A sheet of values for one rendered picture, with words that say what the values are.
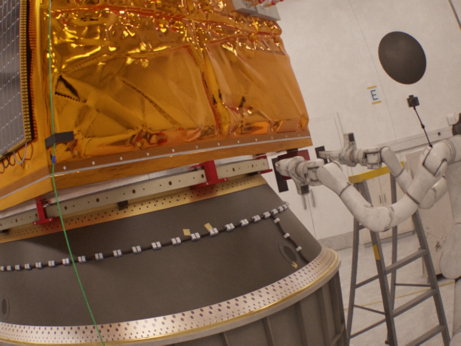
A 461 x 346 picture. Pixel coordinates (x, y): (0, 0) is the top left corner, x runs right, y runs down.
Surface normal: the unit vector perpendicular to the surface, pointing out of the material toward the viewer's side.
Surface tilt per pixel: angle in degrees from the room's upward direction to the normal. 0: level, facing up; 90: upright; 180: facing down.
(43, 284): 62
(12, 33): 90
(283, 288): 43
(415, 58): 90
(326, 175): 100
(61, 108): 88
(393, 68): 90
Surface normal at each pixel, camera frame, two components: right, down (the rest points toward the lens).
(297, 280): 0.36, -0.84
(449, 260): -0.70, 0.13
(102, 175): 0.82, -0.21
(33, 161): -0.47, 0.25
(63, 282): -0.15, -0.46
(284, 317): 0.69, -0.18
